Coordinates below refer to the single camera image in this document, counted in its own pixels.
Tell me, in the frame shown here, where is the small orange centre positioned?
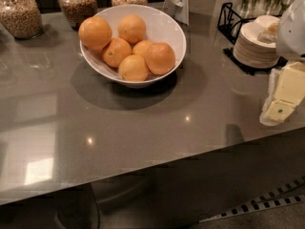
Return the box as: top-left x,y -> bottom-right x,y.
132,40 -> 153,57

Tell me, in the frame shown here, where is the left glass cereal jar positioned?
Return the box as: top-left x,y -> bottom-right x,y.
0,0 -> 43,39

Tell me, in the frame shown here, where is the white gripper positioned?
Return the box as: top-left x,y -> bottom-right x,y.
259,61 -> 305,127

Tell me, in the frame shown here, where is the middle glass cereal jar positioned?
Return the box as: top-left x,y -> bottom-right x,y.
57,0 -> 98,30

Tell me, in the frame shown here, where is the white folded paper stand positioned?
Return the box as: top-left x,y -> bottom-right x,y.
163,0 -> 190,25

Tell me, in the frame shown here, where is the orange front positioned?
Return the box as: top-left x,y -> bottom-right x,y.
118,54 -> 149,82

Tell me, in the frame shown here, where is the white ceramic bowl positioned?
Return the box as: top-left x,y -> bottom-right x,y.
80,5 -> 187,89

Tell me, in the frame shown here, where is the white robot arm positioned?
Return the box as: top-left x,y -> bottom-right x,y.
259,0 -> 305,126

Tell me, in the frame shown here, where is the glass cups group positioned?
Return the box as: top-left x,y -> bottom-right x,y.
236,0 -> 294,18

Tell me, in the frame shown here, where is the black mat under plates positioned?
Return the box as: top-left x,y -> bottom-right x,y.
222,48 -> 287,75

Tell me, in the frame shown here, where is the black wire rack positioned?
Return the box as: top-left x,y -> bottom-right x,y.
217,2 -> 254,44

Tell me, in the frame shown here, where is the black white striped tape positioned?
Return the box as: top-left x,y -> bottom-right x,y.
200,177 -> 305,223

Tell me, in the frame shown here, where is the stack of white plates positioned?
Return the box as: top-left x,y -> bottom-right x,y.
233,15 -> 279,69

